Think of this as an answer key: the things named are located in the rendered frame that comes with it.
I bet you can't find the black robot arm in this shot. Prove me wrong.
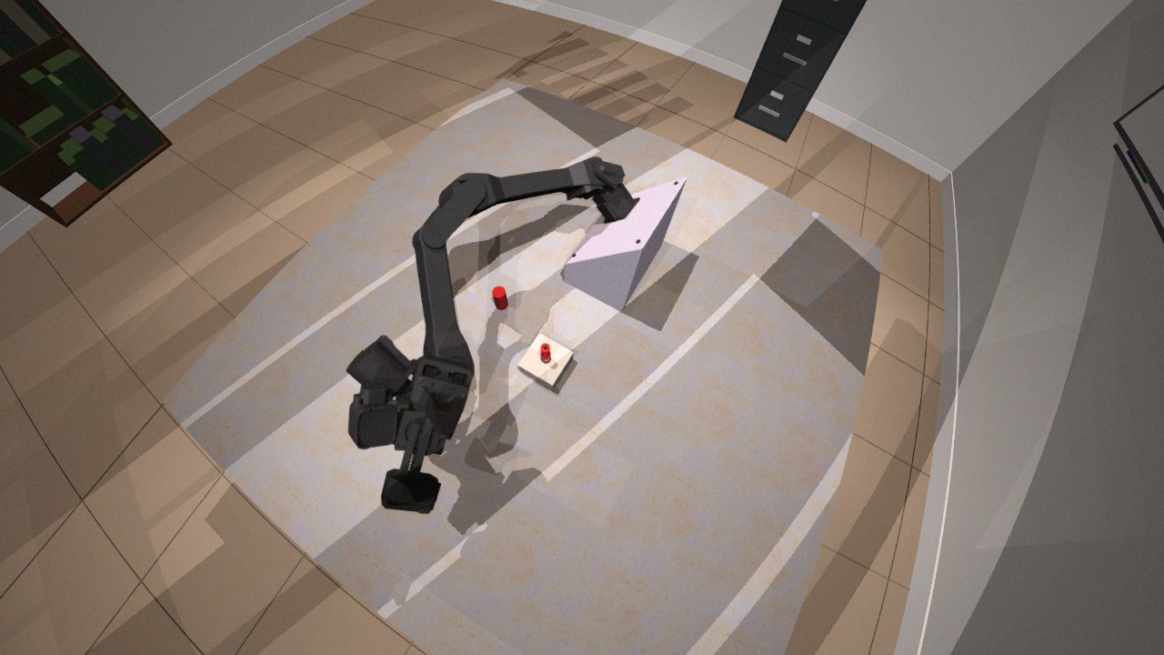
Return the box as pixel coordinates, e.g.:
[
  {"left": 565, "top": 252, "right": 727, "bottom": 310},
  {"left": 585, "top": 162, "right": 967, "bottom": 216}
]
[{"left": 346, "top": 156, "right": 640, "bottom": 451}]

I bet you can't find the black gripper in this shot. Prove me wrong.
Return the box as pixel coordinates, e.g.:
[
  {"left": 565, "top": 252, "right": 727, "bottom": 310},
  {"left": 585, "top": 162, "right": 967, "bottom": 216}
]
[{"left": 381, "top": 355, "right": 473, "bottom": 514}]

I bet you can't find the cream square block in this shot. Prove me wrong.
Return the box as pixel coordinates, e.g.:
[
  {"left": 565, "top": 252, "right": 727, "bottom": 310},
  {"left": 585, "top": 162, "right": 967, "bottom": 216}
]
[{"left": 518, "top": 333, "right": 574, "bottom": 390}]

